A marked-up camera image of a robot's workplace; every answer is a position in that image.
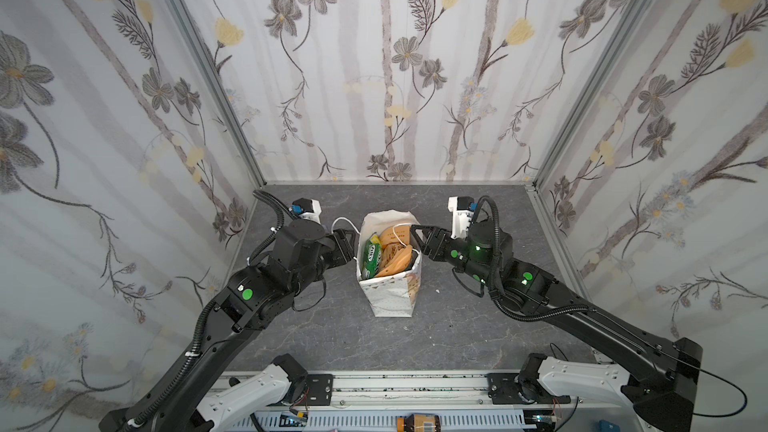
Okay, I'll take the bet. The orange black device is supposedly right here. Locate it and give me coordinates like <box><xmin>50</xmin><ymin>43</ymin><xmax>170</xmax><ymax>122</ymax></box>
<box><xmin>396</xmin><ymin>413</ymin><xmax>442</xmax><ymax>432</ymax></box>

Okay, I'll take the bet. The white patterned paper bag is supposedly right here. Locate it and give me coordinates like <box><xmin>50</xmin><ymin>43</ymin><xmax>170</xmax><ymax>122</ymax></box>
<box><xmin>352</xmin><ymin>210</ymin><xmax>423</xmax><ymax>318</ymax></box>

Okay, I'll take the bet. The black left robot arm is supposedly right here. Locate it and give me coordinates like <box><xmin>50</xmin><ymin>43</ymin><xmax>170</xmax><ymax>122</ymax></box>
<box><xmin>99</xmin><ymin>190</ymin><xmax>359</xmax><ymax>431</ymax></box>

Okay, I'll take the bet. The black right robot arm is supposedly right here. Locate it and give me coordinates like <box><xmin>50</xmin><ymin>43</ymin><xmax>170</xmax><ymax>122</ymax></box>
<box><xmin>409</xmin><ymin>196</ymin><xmax>706</xmax><ymax>431</ymax></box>

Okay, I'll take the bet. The green Fox's candy bag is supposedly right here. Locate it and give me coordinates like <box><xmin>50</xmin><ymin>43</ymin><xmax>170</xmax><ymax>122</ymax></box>
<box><xmin>361</xmin><ymin>233</ymin><xmax>383</xmax><ymax>280</ymax></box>

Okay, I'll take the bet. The orange snack bag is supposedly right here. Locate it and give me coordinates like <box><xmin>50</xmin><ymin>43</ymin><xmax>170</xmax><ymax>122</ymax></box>
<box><xmin>376</xmin><ymin>224</ymin><xmax>415</xmax><ymax>278</ymax></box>

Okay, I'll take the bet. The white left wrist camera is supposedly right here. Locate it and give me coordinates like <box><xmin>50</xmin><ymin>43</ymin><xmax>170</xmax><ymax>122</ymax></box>
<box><xmin>290</xmin><ymin>198</ymin><xmax>322</xmax><ymax>224</ymax></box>

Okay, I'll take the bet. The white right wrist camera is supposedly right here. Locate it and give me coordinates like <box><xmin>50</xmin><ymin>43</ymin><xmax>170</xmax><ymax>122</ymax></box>
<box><xmin>448</xmin><ymin>196</ymin><xmax>477</xmax><ymax>239</ymax></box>

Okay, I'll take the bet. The blue object at rail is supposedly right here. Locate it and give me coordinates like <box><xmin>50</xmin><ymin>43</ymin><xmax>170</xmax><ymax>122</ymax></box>
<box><xmin>596</xmin><ymin>419</ymin><xmax>621</xmax><ymax>432</ymax></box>

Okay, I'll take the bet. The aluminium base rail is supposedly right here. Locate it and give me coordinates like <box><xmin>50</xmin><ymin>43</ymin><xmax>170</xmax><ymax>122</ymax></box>
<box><xmin>209</xmin><ymin>368</ymin><xmax>652</xmax><ymax>431</ymax></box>

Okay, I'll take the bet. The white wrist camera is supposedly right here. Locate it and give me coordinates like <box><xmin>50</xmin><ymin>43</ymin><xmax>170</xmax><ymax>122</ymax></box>
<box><xmin>290</xmin><ymin>198</ymin><xmax>322</xmax><ymax>224</ymax></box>
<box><xmin>448</xmin><ymin>196</ymin><xmax>477</xmax><ymax>239</ymax></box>

